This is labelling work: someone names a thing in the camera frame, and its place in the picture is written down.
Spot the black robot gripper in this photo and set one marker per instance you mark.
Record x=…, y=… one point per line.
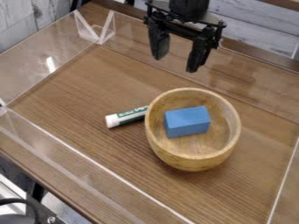
x=188, y=19

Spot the blue rectangular block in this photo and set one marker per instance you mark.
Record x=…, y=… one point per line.
x=186, y=121

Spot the brown wooden bowl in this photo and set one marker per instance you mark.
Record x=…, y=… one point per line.
x=201, y=151

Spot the white green tube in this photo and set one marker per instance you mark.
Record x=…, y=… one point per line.
x=126, y=117

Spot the clear acrylic corner bracket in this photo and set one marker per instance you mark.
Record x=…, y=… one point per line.
x=97, y=33

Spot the black metal frame base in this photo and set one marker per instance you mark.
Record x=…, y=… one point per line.
x=49, y=217

